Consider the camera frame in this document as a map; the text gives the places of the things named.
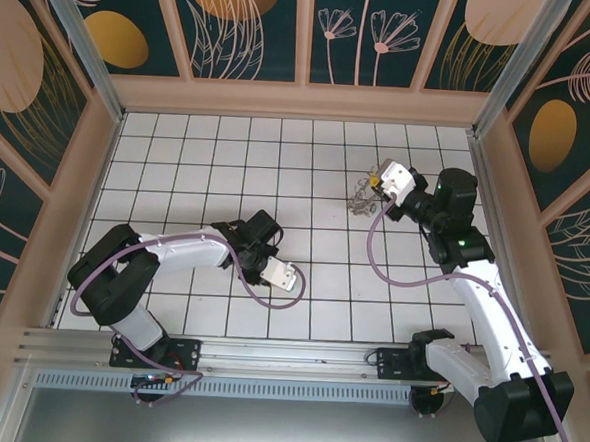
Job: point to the yellow power connector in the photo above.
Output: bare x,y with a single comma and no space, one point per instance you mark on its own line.
437,391

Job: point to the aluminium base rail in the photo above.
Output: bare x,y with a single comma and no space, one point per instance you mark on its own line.
287,356

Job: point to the aluminium corner post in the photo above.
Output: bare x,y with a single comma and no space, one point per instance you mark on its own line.
509,69
87,48

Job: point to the aluminium side rail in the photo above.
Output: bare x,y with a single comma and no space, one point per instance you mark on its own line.
96,184
492,208

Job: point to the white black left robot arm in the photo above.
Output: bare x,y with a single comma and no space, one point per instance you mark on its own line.
188,249

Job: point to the grey sheet metal panel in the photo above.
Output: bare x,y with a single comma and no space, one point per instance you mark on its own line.
282,430

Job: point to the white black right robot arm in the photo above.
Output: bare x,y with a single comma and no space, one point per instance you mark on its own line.
490,313

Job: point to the small circuit board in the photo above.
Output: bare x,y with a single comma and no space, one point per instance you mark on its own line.
152,380

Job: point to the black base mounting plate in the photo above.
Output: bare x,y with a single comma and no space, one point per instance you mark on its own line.
391,362
187,352

